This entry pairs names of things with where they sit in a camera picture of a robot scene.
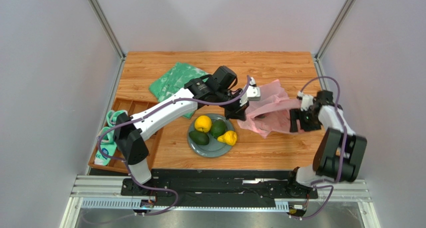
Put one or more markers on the yellow fake fruit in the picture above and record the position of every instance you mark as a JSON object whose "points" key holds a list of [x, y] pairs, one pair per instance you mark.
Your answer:
{"points": [[229, 137]]}

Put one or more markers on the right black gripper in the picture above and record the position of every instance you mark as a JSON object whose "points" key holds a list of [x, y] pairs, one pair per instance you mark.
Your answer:
{"points": [[302, 117]]}

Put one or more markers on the dark green avocado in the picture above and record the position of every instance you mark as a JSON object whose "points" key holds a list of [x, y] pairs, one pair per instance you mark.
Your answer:
{"points": [[199, 138]]}

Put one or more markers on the green white cloth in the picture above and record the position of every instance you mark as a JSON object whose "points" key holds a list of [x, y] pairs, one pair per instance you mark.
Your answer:
{"points": [[174, 79]]}

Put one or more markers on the grey round plate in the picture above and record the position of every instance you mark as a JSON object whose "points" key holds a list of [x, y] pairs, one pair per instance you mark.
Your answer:
{"points": [[214, 148]]}

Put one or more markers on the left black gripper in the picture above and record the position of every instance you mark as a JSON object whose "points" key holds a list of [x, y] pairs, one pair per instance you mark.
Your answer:
{"points": [[238, 112]]}

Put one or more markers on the aluminium frame rail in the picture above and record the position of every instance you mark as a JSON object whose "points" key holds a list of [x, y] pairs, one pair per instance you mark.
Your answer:
{"points": [[95, 202]]}

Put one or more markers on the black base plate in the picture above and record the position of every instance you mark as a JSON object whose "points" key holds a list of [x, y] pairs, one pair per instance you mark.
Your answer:
{"points": [[213, 188]]}

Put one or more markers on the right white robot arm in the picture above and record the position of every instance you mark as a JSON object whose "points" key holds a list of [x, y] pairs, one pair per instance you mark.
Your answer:
{"points": [[341, 151]]}

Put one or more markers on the green lime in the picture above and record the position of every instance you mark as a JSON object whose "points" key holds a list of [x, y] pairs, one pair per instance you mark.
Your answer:
{"points": [[218, 128]]}

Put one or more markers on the pink plastic bag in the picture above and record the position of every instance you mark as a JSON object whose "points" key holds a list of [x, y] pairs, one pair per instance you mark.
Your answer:
{"points": [[271, 113]]}

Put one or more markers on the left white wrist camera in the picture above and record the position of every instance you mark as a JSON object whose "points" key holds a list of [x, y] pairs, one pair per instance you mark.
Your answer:
{"points": [[251, 92]]}

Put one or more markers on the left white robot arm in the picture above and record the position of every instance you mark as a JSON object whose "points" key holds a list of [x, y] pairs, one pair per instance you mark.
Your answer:
{"points": [[131, 131]]}

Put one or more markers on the yellow lemon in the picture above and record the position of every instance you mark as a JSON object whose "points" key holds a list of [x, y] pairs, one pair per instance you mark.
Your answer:
{"points": [[203, 124]]}

